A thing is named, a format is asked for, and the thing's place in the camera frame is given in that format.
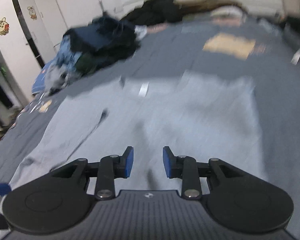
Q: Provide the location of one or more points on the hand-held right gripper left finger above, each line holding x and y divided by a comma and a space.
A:
129, 161

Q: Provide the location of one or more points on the cartoon mouse sticker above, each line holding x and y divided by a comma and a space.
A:
32, 12
2, 26

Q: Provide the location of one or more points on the dark green garment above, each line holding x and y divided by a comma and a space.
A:
86, 63

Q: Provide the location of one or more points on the grey printed quilt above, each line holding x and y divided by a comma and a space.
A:
165, 55

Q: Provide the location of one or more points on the grey t-shirt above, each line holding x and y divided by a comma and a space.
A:
190, 117

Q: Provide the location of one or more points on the pile of dark clothes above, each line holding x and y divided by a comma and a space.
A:
97, 35
117, 52

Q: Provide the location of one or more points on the white sock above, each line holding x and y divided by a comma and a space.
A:
141, 31

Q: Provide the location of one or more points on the light blue garment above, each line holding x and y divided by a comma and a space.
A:
67, 55

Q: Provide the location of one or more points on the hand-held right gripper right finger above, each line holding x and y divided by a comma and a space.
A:
167, 162

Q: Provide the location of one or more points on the white wardrobe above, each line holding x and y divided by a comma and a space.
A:
17, 50

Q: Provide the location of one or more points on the stack of folded dark clothes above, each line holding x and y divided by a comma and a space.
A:
297, 27

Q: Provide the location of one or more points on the black jacket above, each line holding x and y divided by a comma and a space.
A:
160, 7

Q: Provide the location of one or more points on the blue printed pillow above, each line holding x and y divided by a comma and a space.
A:
40, 80

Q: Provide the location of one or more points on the white clothing tag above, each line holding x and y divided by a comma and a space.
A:
296, 57

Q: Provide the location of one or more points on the cream pillow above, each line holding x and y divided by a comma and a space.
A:
227, 12

